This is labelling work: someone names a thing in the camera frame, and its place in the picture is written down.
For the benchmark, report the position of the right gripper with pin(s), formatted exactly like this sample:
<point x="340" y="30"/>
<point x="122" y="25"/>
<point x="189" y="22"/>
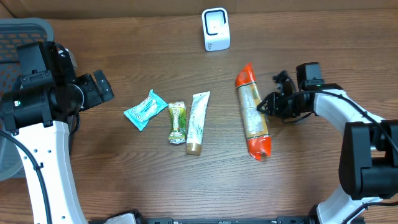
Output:
<point x="275" y="107"/>

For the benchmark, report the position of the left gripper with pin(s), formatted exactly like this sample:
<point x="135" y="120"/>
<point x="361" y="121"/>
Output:
<point x="96" y="96"/>

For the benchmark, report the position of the orange spaghetti packet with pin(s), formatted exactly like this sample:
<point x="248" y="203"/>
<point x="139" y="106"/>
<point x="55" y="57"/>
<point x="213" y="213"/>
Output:
<point x="258" y="139"/>

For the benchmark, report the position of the teal wet wipes packet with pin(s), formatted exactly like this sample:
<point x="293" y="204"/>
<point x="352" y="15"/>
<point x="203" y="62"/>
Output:
<point x="141" y="114"/>

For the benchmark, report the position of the white cream tube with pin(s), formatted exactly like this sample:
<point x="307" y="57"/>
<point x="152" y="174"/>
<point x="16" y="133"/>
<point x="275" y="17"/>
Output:
<point x="196" y="123"/>

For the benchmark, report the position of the green snack packet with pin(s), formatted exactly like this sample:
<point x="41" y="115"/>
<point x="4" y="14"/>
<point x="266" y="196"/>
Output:
<point x="178" y="133"/>

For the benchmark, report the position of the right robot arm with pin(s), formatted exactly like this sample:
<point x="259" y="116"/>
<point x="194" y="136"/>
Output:
<point x="368" y="159"/>

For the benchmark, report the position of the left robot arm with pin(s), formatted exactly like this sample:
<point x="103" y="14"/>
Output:
<point x="36" y="121"/>

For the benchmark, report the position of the white barcode scanner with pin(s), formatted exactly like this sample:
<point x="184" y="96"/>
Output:
<point x="216" y="32"/>

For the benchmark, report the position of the grey plastic basket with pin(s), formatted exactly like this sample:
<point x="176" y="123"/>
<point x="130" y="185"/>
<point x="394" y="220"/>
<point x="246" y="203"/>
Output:
<point x="16" y="32"/>

